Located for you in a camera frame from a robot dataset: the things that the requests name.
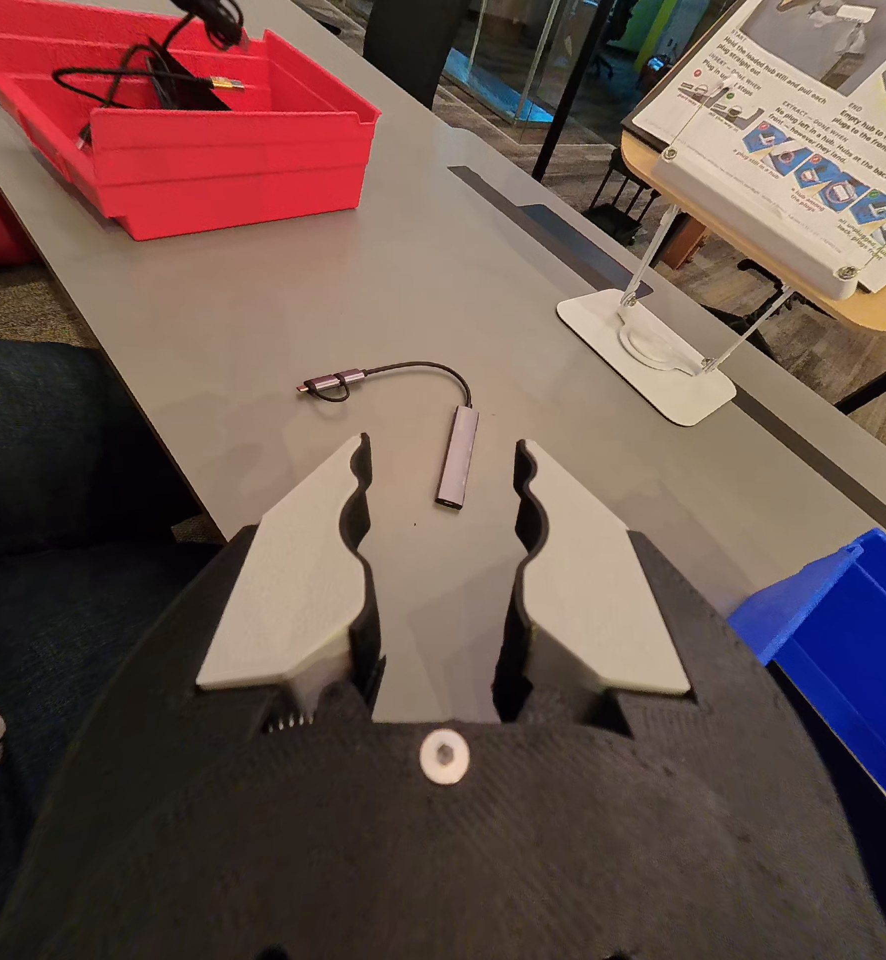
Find black metal pole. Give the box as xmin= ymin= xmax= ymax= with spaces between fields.
xmin=531 ymin=0 xmax=618 ymax=183

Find red plastic bin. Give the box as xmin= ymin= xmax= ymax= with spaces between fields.
xmin=0 ymin=0 xmax=382 ymax=243

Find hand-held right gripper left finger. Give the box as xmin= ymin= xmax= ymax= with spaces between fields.
xmin=195 ymin=432 xmax=384 ymax=721

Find person's dark trousers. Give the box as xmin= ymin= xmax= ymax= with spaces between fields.
xmin=0 ymin=337 xmax=222 ymax=960

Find printed instruction sheet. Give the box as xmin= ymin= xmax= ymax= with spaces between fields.
xmin=630 ymin=0 xmax=886 ymax=294

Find clear acrylic stand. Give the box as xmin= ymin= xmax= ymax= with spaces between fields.
xmin=617 ymin=202 xmax=798 ymax=375

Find black metal furniture leg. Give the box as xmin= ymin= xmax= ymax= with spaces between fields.
xmin=836 ymin=366 xmax=886 ymax=415

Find black cable wide grey plug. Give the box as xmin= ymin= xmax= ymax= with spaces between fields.
xmin=295 ymin=361 xmax=474 ymax=412

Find black mesh office chair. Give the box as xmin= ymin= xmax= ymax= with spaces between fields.
xmin=362 ymin=0 xmax=468 ymax=110

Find black plastic bin divider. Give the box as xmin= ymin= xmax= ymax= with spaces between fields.
xmin=146 ymin=41 xmax=234 ymax=114

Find blue plastic bin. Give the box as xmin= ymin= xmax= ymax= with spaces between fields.
xmin=728 ymin=527 xmax=886 ymax=837

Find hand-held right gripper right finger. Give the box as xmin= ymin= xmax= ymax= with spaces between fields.
xmin=492 ymin=438 xmax=693 ymax=723

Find white document holder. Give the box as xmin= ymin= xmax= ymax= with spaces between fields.
xmin=649 ymin=142 xmax=864 ymax=303

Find black strapped usb-c cable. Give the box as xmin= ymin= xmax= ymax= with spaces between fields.
xmin=51 ymin=0 xmax=249 ymax=147

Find black utility cart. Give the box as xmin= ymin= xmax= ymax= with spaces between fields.
xmin=584 ymin=146 xmax=665 ymax=247

